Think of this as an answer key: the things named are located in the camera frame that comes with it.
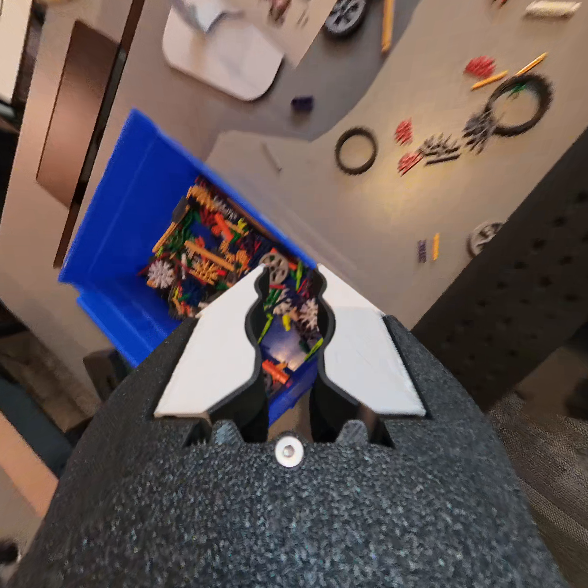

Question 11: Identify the grey spoked toy wheel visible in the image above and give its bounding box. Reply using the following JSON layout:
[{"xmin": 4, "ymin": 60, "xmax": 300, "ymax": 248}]
[
  {"xmin": 468, "ymin": 221, "xmax": 503, "ymax": 258},
  {"xmin": 259, "ymin": 252, "xmax": 290, "ymax": 283}
]

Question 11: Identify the brown board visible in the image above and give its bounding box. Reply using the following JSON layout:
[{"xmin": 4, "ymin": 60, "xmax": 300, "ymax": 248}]
[{"xmin": 36, "ymin": 21, "xmax": 127, "ymax": 209}]

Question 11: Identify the long yellow toy rod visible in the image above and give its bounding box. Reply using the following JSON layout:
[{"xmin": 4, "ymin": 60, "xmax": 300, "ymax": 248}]
[{"xmin": 380, "ymin": 0, "xmax": 396, "ymax": 53}]

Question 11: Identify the blue plastic bin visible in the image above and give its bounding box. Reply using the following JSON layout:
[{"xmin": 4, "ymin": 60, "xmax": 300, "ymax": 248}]
[{"xmin": 57, "ymin": 108, "xmax": 323, "ymax": 427}]

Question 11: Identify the white document stand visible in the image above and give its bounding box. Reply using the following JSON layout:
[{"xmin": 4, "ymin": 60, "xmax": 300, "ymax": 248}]
[{"xmin": 162, "ymin": 0, "xmax": 285, "ymax": 102}]

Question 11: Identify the grey toy wheel with tyre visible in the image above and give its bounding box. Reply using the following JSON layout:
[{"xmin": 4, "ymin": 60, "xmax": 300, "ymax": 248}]
[{"xmin": 322, "ymin": 0, "xmax": 368, "ymax": 37}]

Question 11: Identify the pile of colourful toy pieces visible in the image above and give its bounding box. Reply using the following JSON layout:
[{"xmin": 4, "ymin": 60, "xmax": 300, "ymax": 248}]
[{"xmin": 138, "ymin": 177, "xmax": 324, "ymax": 398}]

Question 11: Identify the grey snowflake connector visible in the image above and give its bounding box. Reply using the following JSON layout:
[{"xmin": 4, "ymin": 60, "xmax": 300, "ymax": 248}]
[
  {"xmin": 462, "ymin": 110, "xmax": 497, "ymax": 154},
  {"xmin": 420, "ymin": 133, "xmax": 462, "ymax": 166}
]

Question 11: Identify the black toy tyre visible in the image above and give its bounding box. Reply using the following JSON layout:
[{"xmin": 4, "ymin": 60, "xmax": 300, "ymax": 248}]
[
  {"xmin": 484, "ymin": 73, "xmax": 554, "ymax": 138},
  {"xmin": 334, "ymin": 128, "xmax": 378, "ymax": 176}
]

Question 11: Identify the black perforated tray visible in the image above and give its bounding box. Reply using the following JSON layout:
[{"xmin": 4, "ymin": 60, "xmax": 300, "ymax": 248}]
[{"xmin": 410, "ymin": 131, "xmax": 588, "ymax": 412}]

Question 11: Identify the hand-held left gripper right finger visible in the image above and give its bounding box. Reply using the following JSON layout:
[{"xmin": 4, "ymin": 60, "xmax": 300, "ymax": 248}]
[{"xmin": 312, "ymin": 263, "xmax": 427, "ymax": 419}]

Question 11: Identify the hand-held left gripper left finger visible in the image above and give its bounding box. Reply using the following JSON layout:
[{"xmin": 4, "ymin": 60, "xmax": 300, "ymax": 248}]
[{"xmin": 154, "ymin": 265, "xmax": 272, "ymax": 419}]

